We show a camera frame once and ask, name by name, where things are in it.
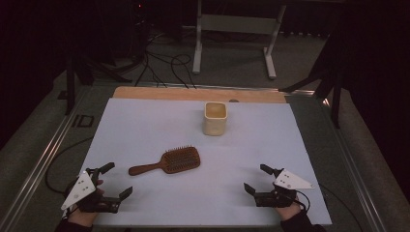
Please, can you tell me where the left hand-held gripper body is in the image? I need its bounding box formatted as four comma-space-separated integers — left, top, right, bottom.
60, 167, 122, 215

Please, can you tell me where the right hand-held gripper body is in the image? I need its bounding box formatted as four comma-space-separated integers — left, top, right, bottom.
253, 167, 315, 209

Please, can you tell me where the wooden paddle hairbrush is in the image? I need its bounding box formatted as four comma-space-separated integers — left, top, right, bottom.
128, 145, 202, 177

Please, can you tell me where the cream square cup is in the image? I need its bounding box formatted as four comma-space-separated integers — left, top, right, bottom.
202, 101, 228, 137

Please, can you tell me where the person's left hand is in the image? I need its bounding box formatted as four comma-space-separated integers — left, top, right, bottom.
67, 178, 105, 228

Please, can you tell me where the person's right hand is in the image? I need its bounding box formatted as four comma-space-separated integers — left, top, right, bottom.
275, 202, 303, 222

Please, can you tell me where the white table mat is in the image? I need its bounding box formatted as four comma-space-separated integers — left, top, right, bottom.
59, 98, 333, 228

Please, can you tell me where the black metal stand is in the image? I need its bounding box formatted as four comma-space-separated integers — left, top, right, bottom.
278, 32, 349, 130
63, 47, 133, 117

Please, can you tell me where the aluminium floor rail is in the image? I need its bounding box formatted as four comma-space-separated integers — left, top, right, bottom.
320, 96, 390, 232
0, 86, 94, 232

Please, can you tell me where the black floor cable bundle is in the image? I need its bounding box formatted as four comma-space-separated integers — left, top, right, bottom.
132, 30, 198, 90

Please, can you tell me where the white metal table frame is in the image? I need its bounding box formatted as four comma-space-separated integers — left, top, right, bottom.
191, 0, 288, 81

